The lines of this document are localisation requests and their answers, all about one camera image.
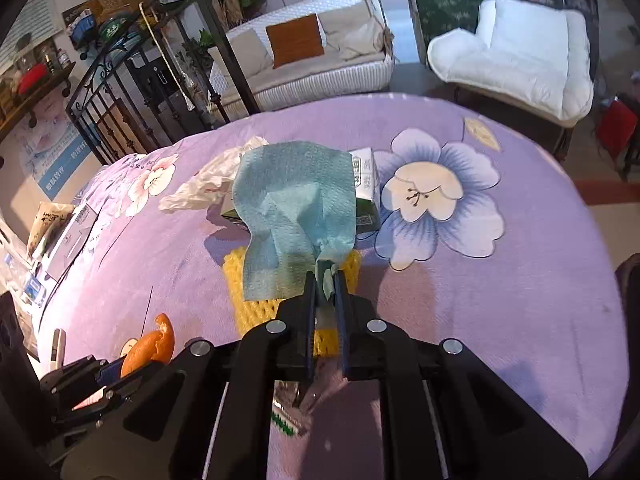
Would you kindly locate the red stool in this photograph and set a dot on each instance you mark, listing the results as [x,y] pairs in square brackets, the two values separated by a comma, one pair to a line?
[615,127]

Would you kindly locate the white wicker sofa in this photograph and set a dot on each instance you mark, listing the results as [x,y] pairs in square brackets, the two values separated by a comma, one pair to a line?
[320,85]

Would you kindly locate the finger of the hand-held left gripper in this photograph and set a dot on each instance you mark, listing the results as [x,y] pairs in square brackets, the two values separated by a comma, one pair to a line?
[135,385]
[111,371]

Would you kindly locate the yellow foam net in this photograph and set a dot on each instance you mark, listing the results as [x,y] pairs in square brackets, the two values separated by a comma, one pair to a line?
[250,310]

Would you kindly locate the white padded armchair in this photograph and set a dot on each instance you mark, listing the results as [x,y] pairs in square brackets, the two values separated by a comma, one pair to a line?
[515,60]

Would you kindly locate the teal paper towel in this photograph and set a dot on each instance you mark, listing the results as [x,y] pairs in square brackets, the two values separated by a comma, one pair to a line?
[290,200]

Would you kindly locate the black metal bed frame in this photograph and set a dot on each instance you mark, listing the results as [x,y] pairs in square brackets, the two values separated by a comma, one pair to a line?
[232,60]

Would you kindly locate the beige cushion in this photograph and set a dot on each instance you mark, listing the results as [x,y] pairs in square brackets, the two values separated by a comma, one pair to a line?
[350,17]
[245,55]

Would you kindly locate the white cardboard box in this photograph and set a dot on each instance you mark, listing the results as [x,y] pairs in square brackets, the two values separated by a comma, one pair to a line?
[75,240]

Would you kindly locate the orange peel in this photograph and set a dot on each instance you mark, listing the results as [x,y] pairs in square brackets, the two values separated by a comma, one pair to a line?
[150,350]

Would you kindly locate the wooden wall shelf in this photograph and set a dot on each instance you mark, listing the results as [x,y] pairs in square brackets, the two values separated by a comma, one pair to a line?
[35,97]

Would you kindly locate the red pouch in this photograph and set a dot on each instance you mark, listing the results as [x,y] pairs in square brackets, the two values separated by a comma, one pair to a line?
[31,80]

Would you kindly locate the green floral cabinet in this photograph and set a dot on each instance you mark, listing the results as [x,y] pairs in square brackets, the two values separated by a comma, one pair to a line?
[445,10]

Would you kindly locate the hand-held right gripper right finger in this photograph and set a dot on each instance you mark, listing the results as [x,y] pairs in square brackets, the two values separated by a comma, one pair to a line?
[341,290]

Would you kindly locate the green bucket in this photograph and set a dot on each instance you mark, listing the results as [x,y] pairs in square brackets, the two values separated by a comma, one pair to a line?
[114,29]

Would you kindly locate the small beige pillow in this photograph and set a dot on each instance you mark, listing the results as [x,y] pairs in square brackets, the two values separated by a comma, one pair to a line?
[362,45]

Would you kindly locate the blue wall poster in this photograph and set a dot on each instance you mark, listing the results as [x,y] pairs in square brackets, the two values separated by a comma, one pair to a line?
[55,160]

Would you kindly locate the white green carton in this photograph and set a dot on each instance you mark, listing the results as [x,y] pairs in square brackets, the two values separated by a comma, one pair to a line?
[365,175]

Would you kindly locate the blue crate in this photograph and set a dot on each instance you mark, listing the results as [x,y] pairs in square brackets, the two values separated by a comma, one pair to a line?
[82,30]

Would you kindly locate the green striped wrapper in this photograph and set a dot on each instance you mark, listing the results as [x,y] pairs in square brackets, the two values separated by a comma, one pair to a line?
[287,422]

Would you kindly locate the kraft paper bag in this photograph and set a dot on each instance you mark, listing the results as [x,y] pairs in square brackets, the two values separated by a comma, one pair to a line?
[47,225]

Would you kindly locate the purple floral blanket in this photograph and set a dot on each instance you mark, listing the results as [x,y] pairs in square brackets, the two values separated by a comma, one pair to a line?
[500,310]

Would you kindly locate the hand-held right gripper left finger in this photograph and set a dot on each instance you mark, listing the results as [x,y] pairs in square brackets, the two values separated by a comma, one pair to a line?
[310,290]

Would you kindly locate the brown cushion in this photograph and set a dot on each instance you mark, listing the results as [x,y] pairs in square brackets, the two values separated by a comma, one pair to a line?
[295,40]

